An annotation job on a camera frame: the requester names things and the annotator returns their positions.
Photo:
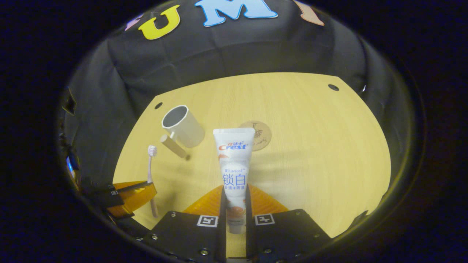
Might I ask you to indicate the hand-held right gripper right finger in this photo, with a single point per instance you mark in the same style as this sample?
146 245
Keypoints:
278 233

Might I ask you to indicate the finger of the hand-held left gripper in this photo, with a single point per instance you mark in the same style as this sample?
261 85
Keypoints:
135 201
117 188

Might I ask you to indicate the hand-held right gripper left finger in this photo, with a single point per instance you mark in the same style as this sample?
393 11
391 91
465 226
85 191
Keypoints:
204 237

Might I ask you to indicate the pink and white toothbrush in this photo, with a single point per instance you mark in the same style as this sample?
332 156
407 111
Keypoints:
150 168

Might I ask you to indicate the white toothpaste tube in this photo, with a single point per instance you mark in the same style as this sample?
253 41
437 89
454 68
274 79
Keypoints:
234 164

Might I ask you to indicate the round wooden coaster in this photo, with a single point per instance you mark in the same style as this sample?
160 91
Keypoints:
262 137

